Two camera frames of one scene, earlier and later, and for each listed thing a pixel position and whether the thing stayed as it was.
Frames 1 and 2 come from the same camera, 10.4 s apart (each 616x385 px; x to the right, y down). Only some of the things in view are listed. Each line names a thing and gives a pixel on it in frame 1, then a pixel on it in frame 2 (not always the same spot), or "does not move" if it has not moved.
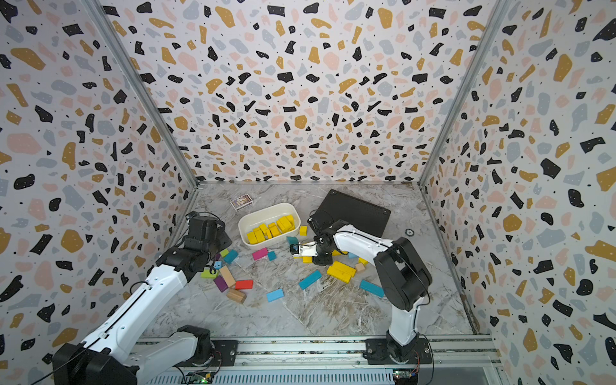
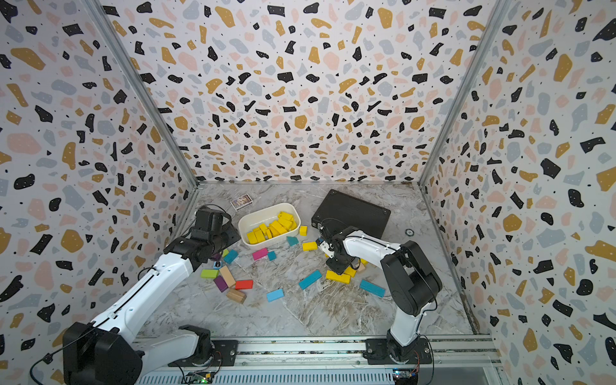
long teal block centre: (309, 280) does not move
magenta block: (260, 253) does not move
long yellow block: (256, 236) does not move
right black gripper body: (322, 259) → (336, 265)
